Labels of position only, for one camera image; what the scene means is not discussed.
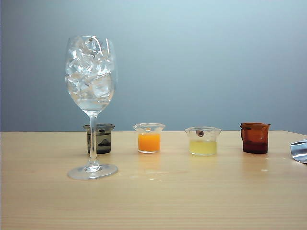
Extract clear stemmed wine glass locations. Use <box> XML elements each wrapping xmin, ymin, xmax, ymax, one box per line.
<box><xmin>64</xmin><ymin>34</ymin><xmax>119</xmax><ymax>181</ymax></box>

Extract smoked grey glass cup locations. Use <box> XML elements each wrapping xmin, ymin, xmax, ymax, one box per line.
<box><xmin>83</xmin><ymin>123</ymin><xmax>116</xmax><ymax>155</ymax></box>

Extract glass cup with wooden handle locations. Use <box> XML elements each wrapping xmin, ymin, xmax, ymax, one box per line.
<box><xmin>184</xmin><ymin>126</ymin><xmax>222</xmax><ymax>157</ymax></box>

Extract clear ice cubes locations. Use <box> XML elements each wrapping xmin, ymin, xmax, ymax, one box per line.
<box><xmin>65</xmin><ymin>35</ymin><xmax>115</xmax><ymax>109</ymax></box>

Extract amber glass cup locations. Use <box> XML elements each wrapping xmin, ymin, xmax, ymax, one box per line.
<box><xmin>240</xmin><ymin>122</ymin><xmax>271</xmax><ymax>154</ymax></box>

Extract stainless steel ice scoop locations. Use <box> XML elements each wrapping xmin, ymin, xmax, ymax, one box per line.
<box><xmin>290</xmin><ymin>138</ymin><xmax>307</xmax><ymax>164</ymax></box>

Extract glass cup with orange juice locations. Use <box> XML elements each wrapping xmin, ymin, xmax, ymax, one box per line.
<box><xmin>132</xmin><ymin>123</ymin><xmax>166</xmax><ymax>154</ymax></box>

